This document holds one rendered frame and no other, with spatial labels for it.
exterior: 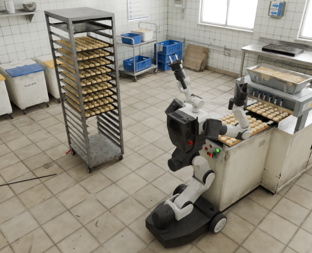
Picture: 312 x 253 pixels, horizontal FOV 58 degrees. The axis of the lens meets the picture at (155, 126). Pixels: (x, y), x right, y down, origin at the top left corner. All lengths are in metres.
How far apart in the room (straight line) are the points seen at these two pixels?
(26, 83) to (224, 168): 3.62
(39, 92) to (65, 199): 2.47
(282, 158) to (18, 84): 4.02
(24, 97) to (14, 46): 0.97
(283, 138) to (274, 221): 0.84
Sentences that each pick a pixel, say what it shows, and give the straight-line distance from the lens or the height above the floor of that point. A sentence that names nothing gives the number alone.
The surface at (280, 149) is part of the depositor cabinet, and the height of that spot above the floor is 0.63.
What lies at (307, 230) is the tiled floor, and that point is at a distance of 3.25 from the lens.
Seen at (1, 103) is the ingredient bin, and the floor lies 0.32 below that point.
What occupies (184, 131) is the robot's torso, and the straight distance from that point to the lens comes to 2.08.
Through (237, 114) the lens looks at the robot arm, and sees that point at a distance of 2.09.
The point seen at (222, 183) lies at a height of 0.47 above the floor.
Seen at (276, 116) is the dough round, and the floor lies 0.92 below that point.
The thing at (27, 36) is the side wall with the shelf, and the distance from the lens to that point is 5.73.
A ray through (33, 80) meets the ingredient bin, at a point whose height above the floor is 0.57.
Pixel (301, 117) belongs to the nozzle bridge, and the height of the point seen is 0.98.
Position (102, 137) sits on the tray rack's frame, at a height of 0.15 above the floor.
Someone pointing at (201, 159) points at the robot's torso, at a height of 0.80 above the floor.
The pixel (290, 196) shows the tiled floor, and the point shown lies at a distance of 3.55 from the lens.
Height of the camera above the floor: 2.22
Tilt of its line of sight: 30 degrees down
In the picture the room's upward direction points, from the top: straight up
